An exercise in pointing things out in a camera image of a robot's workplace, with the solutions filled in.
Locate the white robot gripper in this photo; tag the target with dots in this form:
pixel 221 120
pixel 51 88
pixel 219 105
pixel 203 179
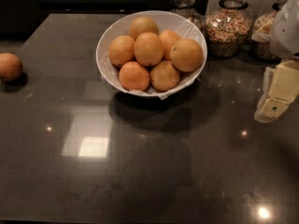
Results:
pixel 286 32

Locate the right large orange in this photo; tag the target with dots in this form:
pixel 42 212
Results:
pixel 186 55

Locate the white bowl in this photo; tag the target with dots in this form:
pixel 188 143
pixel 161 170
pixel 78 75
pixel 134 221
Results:
pixel 106 41

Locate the white paper bowl liner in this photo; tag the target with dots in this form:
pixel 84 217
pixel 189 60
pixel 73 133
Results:
pixel 187 28

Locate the right glass grain jar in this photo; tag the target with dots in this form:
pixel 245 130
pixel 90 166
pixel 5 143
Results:
pixel 259 46

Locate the middle glass cereal jar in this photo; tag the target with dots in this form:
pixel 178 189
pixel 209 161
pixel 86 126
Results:
pixel 227 27

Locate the left glass jar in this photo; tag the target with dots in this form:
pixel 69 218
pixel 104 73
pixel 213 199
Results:
pixel 187 9

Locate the orange on table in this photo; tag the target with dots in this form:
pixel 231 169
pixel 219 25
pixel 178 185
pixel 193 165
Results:
pixel 10 67

